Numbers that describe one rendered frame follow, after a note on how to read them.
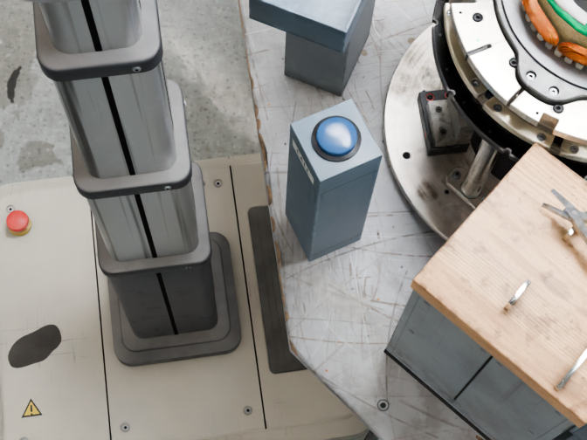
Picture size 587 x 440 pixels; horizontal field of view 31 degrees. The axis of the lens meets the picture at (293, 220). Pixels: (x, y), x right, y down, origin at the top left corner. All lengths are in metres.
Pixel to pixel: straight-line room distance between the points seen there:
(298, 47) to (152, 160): 0.26
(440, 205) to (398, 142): 0.10
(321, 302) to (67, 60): 0.47
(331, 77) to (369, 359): 0.35
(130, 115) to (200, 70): 1.23
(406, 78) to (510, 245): 0.42
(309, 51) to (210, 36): 1.02
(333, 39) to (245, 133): 1.12
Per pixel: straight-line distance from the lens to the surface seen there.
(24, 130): 2.27
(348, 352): 1.27
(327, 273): 1.29
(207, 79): 2.28
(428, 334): 1.11
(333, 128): 1.07
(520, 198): 1.04
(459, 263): 1.01
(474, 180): 1.26
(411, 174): 1.32
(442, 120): 1.32
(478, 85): 1.09
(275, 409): 1.78
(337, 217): 1.19
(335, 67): 1.32
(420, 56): 1.40
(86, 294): 1.85
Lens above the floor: 2.01
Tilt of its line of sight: 69 degrees down
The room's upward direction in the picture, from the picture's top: 5 degrees clockwise
